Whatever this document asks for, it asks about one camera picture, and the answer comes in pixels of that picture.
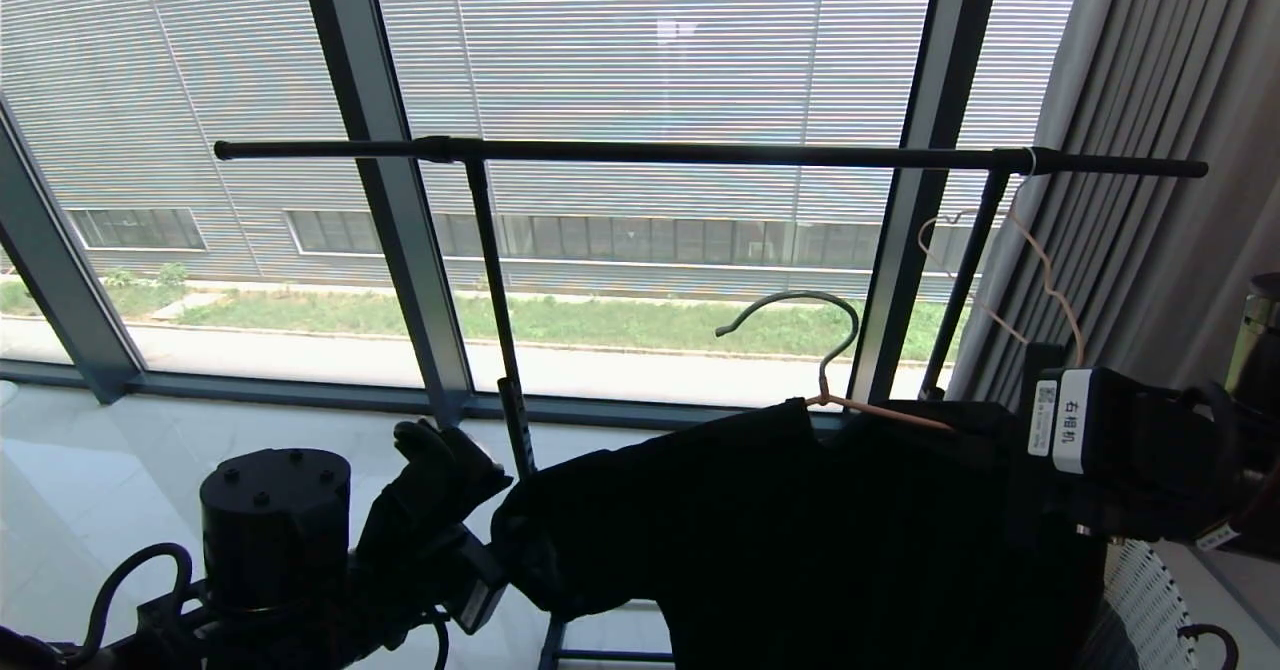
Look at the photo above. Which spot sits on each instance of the black garment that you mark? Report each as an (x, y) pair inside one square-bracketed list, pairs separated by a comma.
[(800, 550)]

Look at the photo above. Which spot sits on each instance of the pink clothes hanger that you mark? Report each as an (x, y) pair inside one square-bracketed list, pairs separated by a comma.
[(880, 411), (1045, 270)]

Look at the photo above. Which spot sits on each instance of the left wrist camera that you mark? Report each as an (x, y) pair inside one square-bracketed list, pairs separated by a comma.
[(475, 580)]

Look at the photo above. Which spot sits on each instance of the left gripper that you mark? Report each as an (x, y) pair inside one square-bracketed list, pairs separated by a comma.
[(430, 490)]

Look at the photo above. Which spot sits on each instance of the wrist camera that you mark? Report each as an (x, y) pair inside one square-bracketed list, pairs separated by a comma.
[(475, 580), (1130, 440)]

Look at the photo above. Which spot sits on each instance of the beige curtain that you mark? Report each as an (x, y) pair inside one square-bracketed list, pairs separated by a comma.
[(1150, 200)]

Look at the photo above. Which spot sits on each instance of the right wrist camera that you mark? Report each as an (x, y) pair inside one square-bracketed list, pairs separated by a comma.
[(1130, 440)]

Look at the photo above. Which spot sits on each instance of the black clothes rack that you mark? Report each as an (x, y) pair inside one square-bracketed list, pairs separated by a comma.
[(700, 154)]

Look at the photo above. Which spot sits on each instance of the white laundry basket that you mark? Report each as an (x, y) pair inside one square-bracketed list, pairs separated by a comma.
[(1140, 590)]

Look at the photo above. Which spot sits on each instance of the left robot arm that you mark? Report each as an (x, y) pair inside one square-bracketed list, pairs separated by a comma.
[(270, 520)]

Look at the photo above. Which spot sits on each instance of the window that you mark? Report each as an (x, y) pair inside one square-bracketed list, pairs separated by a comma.
[(650, 50)]

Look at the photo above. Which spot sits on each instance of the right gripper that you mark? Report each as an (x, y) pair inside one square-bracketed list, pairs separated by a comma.
[(1040, 360)]

